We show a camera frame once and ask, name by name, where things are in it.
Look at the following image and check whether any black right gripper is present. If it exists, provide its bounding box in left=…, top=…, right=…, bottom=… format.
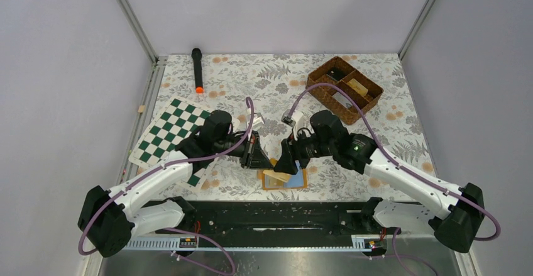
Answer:
left=273, top=126, right=336, bottom=175

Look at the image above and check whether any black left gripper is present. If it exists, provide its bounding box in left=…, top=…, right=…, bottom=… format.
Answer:
left=214, top=130, right=274, bottom=170

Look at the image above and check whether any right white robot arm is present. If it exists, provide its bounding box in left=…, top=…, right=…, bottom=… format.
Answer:
left=274, top=110, right=485, bottom=253

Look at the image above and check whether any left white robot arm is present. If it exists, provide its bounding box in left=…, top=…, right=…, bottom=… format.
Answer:
left=77, top=110, right=273, bottom=258

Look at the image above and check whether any grey card in basket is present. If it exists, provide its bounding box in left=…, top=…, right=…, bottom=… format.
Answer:
left=332, top=92, right=353, bottom=109

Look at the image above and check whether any green white chessboard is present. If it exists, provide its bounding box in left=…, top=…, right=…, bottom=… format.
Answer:
left=128, top=96, right=212, bottom=170

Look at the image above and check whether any black item in basket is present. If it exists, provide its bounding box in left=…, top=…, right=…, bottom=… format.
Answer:
left=326, top=68, right=347, bottom=81

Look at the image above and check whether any yellow block in basket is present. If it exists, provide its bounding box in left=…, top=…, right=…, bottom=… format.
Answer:
left=347, top=79, right=368, bottom=97

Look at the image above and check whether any brown woven divided basket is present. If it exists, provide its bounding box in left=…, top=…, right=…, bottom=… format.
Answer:
left=306, top=56, right=383, bottom=125

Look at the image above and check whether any black marker orange cap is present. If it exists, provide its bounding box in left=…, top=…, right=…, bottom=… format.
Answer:
left=191, top=48, right=204, bottom=94

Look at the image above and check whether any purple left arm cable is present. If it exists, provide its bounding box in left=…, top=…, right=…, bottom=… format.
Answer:
left=78, top=96, right=256, bottom=276

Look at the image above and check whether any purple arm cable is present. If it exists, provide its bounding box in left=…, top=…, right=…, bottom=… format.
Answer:
left=281, top=83, right=502, bottom=276
left=78, top=96, right=256, bottom=276

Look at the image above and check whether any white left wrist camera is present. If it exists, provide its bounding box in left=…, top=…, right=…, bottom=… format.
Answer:
left=245, top=113, right=265, bottom=131

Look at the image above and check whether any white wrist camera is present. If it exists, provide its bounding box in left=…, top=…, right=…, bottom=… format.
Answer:
left=245, top=113, right=265, bottom=131
left=281, top=109, right=305, bottom=140

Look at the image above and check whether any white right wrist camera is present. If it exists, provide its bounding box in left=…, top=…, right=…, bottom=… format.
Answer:
left=281, top=109, right=305, bottom=140

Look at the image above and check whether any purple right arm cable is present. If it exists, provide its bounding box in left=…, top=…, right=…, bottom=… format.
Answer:
left=281, top=83, right=502, bottom=276

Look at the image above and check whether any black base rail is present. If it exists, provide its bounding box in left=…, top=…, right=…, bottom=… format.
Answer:
left=137, top=198, right=403, bottom=249

